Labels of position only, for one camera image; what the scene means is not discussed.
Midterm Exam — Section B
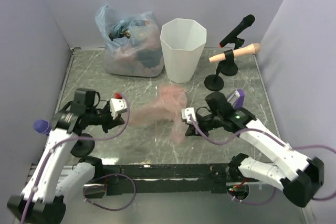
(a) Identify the pink plastic trash bag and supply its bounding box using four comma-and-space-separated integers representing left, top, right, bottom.
129, 84, 187, 144

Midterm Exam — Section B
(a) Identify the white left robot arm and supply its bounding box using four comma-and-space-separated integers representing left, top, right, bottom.
7, 88, 130, 223

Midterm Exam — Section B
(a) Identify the black rear microphone stand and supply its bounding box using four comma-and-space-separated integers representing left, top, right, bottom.
218, 37, 245, 76

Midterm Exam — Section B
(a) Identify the crumpled blue plastic bag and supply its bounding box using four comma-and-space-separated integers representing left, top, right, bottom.
108, 19, 142, 41

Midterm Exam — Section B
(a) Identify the white plastic trash bin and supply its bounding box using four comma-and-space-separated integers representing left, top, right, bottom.
160, 18, 207, 83

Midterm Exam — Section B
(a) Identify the black round microphone stand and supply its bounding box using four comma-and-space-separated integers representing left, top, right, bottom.
204, 62, 224, 91

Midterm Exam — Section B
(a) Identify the black microphone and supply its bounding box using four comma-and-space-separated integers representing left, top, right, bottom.
219, 14, 255, 49

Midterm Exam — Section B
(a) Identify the large blue plastic bag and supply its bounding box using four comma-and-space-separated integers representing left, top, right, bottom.
95, 5, 164, 78

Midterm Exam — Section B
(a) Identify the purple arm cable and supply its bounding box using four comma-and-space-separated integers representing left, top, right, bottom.
19, 94, 137, 224
190, 118, 336, 206

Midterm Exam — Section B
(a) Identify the purple box stand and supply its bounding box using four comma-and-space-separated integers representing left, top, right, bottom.
226, 89, 245, 109

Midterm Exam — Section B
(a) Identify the purple microphone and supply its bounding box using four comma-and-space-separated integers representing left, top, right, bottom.
33, 119, 51, 136

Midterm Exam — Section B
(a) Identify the beige microphone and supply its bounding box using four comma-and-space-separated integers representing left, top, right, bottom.
209, 44, 260, 62

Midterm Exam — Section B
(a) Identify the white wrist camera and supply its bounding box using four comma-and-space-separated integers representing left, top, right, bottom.
181, 108, 197, 124
109, 92, 128, 120

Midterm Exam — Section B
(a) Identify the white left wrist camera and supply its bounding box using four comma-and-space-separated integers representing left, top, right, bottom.
109, 92, 128, 120

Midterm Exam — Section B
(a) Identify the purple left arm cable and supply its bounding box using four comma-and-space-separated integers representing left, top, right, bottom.
19, 94, 137, 224

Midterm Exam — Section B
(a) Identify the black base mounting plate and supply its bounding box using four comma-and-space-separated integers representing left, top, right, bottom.
89, 164, 244, 196

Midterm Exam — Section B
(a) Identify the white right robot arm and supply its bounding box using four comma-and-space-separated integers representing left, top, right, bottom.
181, 91, 324, 208

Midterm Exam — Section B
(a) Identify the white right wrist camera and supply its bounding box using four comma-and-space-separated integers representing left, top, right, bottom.
181, 108, 197, 124

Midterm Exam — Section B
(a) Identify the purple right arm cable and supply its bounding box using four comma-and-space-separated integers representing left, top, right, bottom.
190, 118, 336, 206

